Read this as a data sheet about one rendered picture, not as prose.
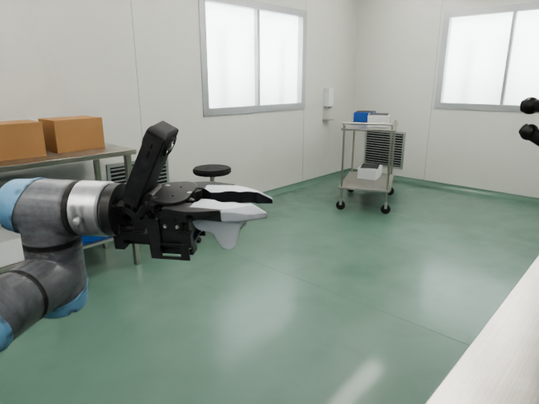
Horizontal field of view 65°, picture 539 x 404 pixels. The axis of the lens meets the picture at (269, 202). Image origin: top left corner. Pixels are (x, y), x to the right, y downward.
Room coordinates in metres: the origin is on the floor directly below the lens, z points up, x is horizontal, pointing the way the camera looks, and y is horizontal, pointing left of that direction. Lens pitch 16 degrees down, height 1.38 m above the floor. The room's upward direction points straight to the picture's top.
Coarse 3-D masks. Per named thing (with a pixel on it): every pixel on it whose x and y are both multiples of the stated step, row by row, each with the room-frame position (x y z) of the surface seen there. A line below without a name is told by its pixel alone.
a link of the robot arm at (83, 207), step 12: (84, 180) 0.55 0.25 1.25; (96, 180) 0.55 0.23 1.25; (72, 192) 0.53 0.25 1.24; (84, 192) 0.53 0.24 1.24; (96, 192) 0.52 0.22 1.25; (72, 204) 0.52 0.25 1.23; (84, 204) 0.51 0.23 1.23; (96, 204) 0.51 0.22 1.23; (72, 216) 0.52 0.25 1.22; (84, 216) 0.51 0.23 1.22; (96, 216) 0.51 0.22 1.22; (72, 228) 0.52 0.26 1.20; (84, 228) 0.52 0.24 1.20; (96, 228) 0.51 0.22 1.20
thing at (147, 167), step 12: (156, 132) 0.50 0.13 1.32; (168, 132) 0.51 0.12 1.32; (144, 144) 0.50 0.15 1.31; (156, 144) 0.50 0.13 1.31; (168, 144) 0.51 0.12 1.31; (144, 156) 0.51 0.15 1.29; (156, 156) 0.50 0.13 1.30; (132, 168) 0.51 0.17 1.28; (144, 168) 0.51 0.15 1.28; (156, 168) 0.52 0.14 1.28; (132, 180) 0.51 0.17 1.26; (144, 180) 0.51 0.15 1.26; (156, 180) 0.55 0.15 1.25; (132, 192) 0.52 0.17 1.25; (144, 192) 0.52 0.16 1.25; (132, 204) 0.52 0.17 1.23
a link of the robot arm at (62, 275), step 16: (80, 240) 0.56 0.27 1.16; (32, 256) 0.52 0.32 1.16; (48, 256) 0.52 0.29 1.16; (64, 256) 0.53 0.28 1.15; (80, 256) 0.56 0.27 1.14; (32, 272) 0.49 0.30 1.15; (48, 272) 0.51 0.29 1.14; (64, 272) 0.53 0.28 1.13; (80, 272) 0.55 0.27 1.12; (48, 288) 0.49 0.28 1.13; (64, 288) 0.51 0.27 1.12; (80, 288) 0.55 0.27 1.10; (48, 304) 0.48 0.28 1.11; (64, 304) 0.53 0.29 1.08; (80, 304) 0.55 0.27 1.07
